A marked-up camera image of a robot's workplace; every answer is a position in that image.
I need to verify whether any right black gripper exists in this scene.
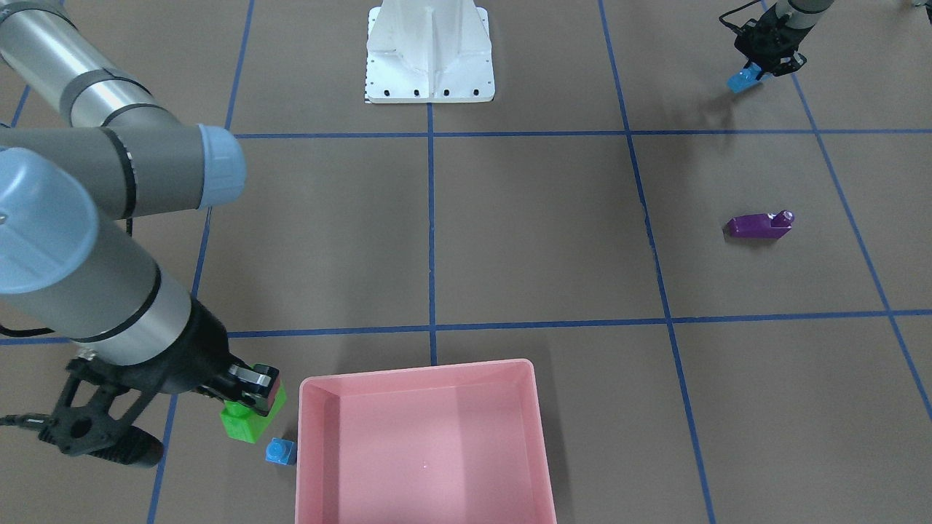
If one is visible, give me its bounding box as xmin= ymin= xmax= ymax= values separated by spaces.
xmin=146 ymin=298 xmax=280 ymax=417

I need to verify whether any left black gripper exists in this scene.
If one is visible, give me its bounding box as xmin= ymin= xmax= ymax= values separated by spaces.
xmin=734 ymin=13 xmax=807 ymax=82

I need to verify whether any long blue duplo block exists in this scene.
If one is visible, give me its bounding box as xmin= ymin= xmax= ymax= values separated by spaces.
xmin=727 ymin=63 xmax=763 ymax=94

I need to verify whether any green duplo block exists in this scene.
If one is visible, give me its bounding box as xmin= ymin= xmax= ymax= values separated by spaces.
xmin=219 ymin=387 xmax=288 ymax=444

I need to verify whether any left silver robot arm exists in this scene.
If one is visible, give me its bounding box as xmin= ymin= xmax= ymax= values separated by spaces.
xmin=733 ymin=1 xmax=833 ymax=85

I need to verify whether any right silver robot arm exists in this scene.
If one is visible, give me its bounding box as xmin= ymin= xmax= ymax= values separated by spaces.
xmin=2 ymin=1 xmax=279 ymax=416

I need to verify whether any pink plastic box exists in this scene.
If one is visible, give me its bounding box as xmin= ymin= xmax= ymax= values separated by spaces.
xmin=294 ymin=359 xmax=557 ymax=523

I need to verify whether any small blue duplo block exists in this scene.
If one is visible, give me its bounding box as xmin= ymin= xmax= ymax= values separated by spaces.
xmin=265 ymin=437 xmax=299 ymax=467

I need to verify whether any purple duplo block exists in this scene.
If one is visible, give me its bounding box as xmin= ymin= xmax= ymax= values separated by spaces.
xmin=724 ymin=210 xmax=795 ymax=241

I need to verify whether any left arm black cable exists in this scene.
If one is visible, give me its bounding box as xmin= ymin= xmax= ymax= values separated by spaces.
xmin=718 ymin=0 xmax=765 ymax=33

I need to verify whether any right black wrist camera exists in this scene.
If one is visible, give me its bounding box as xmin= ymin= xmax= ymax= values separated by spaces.
xmin=38 ymin=357 xmax=164 ymax=468

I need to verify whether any white camera stand column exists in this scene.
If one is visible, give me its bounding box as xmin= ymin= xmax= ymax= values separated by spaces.
xmin=364 ymin=1 xmax=496 ymax=104

